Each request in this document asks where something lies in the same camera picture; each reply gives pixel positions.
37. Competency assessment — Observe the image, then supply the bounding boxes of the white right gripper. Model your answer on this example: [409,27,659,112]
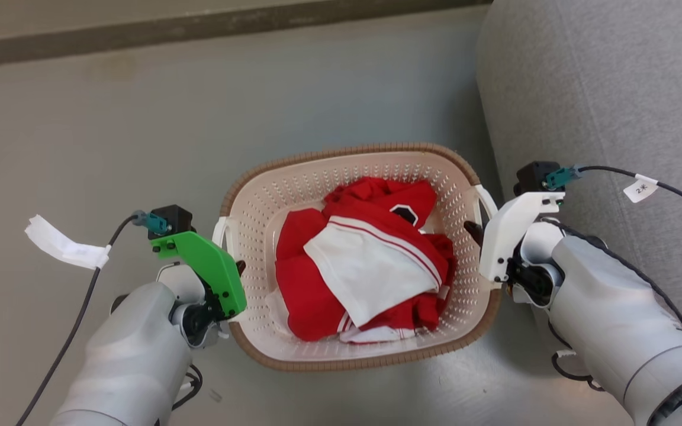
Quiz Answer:
[464,191,566,284]

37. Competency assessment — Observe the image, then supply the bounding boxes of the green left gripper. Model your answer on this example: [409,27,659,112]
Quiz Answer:
[151,230,249,321]

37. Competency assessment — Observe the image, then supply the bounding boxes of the cream perforated laundry basket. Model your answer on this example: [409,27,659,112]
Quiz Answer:
[211,142,504,373]

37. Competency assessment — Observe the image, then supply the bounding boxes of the red and white garment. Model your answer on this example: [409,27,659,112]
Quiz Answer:
[274,176,458,344]

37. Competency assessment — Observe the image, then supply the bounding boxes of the grey fabric sofa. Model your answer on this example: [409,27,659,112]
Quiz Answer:
[475,0,682,357]

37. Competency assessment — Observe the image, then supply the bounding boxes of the black left camera cable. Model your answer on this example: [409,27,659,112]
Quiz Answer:
[15,210,170,426]

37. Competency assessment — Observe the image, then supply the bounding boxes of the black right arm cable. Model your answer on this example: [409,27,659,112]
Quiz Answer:
[539,217,682,392]

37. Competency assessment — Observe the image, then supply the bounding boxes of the small white printed cable label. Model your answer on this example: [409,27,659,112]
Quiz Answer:
[623,174,660,204]

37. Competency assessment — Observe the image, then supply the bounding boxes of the white crumpled cable label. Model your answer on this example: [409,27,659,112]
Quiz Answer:
[24,214,112,271]

